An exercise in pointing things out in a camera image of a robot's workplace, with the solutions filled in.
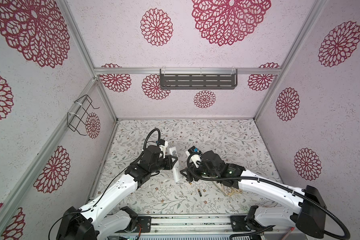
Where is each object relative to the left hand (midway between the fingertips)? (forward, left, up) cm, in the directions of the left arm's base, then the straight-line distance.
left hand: (176, 161), depth 78 cm
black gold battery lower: (-12, -13, -16) cm, 24 cm away
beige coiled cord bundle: (-11, -29, -13) cm, 34 cm away
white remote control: (+3, +2, +5) cm, 6 cm away
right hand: (-4, -4, +2) cm, 6 cm away
